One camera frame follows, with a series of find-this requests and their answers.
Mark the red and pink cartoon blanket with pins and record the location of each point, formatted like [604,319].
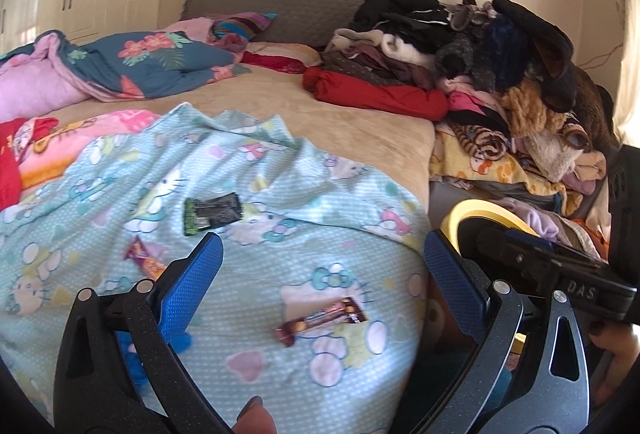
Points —
[50,133]

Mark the blue and pink floral quilt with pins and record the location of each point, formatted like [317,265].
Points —
[150,58]

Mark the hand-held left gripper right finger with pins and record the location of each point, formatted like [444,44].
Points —
[452,284]

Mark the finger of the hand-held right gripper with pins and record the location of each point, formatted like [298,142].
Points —
[500,241]

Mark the grey quilted headboard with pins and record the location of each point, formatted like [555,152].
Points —
[300,8]

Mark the pile of clothes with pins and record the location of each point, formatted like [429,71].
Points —
[475,53]

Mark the person's left hand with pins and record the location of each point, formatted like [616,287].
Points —
[255,421]

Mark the striped pillow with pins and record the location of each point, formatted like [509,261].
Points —
[240,26]

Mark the light blue cartoon blanket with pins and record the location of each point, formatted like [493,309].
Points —
[300,194]

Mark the person's right hand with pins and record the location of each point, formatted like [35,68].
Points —
[617,349]

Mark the red garment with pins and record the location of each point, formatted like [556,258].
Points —
[380,96]

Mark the bed with beige sheet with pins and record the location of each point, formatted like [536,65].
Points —
[350,123]

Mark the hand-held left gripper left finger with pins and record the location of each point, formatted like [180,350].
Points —
[195,284]

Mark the black and green wrapper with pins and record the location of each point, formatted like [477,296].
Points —
[215,209]

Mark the brown candy bar wrapper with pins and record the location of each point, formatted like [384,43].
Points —
[320,319]

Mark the yellow cartoon blanket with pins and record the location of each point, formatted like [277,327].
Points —
[465,163]

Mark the cream pillow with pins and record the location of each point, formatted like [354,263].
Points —
[295,51]

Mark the orange snack wrapper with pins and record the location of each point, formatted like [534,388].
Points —
[142,256]

